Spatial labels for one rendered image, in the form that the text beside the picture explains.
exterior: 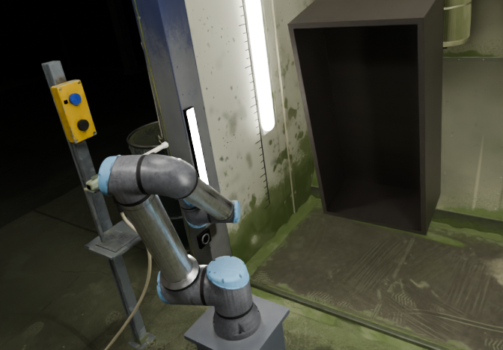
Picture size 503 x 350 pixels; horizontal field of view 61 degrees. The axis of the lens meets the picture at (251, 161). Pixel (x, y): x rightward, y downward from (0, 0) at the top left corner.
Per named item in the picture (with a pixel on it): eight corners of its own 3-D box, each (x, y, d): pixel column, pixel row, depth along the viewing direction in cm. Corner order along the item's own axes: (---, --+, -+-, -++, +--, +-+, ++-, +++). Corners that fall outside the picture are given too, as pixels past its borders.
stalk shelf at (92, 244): (132, 215, 230) (132, 213, 230) (162, 224, 218) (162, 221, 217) (84, 247, 208) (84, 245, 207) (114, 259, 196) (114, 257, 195)
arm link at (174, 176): (182, 146, 117) (243, 200, 180) (140, 148, 120) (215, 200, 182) (179, 188, 113) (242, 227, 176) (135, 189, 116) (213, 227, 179)
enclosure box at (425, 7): (344, 178, 287) (318, -3, 220) (440, 194, 255) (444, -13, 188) (323, 213, 265) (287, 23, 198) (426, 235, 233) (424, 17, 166)
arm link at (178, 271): (207, 313, 164) (135, 179, 114) (165, 311, 168) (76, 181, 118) (215, 277, 175) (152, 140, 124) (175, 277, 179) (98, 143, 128)
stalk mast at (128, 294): (141, 334, 256) (52, 60, 188) (148, 338, 253) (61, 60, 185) (134, 342, 252) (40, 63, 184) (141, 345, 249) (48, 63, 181)
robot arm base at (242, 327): (242, 348, 158) (239, 327, 154) (203, 330, 168) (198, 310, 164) (269, 312, 172) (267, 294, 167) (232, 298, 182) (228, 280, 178)
